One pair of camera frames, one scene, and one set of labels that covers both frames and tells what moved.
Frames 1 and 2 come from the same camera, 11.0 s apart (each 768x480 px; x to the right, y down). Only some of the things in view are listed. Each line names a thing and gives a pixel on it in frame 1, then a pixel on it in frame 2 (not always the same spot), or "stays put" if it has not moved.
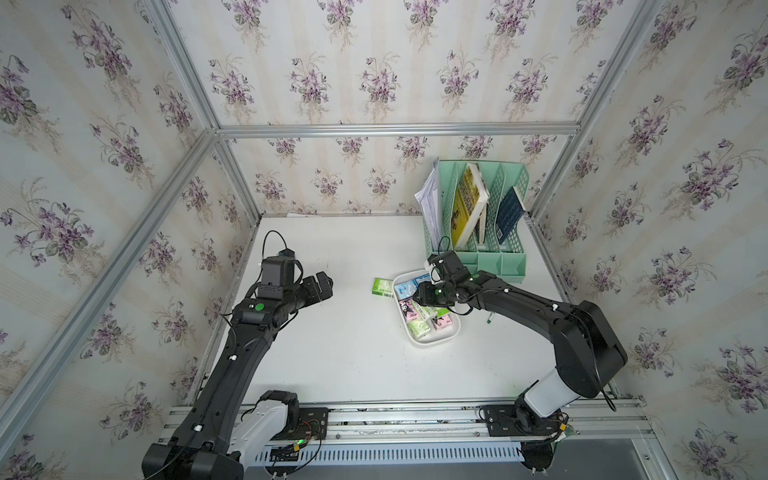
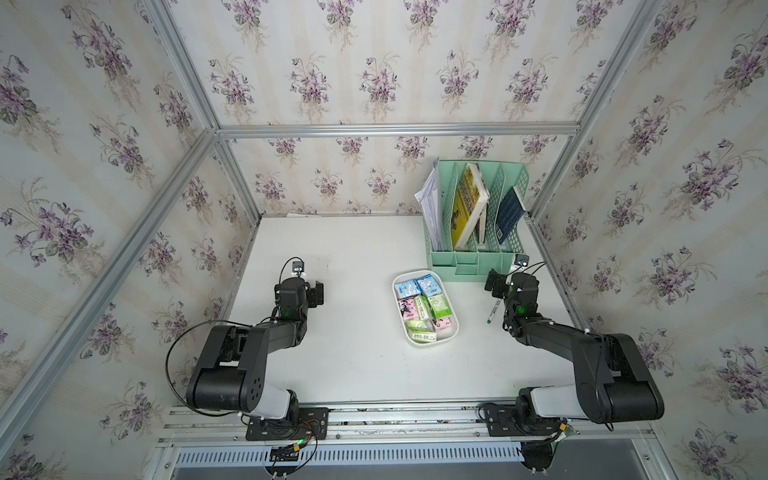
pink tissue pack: (443, 321) stays put
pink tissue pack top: (409, 308) stays put
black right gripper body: (438, 293) → (499, 289)
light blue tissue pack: (406, 289) stays put
